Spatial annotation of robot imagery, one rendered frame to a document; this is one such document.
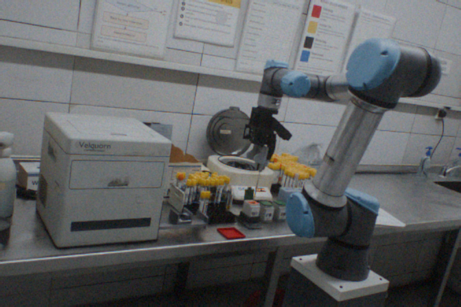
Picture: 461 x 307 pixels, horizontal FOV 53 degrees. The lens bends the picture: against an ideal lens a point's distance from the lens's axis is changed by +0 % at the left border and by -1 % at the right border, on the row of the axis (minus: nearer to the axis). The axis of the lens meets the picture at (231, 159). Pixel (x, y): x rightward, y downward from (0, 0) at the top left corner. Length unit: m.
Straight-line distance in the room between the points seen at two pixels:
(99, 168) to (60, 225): 0.17
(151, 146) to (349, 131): 0.51
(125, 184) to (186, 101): 0.81
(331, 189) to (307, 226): 0.11
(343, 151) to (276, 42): 1.15
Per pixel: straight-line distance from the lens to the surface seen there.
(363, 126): 1.10
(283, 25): 2.20
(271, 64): 1.46
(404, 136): 3.06
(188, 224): 1.41
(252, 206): 1.58
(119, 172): 1.24
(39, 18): 1.77
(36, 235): 1.35
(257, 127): 1.48
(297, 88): 1.36
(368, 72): 1.04
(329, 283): 1.29
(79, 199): 1.23
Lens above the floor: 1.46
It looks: 14 degrees down
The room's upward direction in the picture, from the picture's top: 11 degrees clockwise
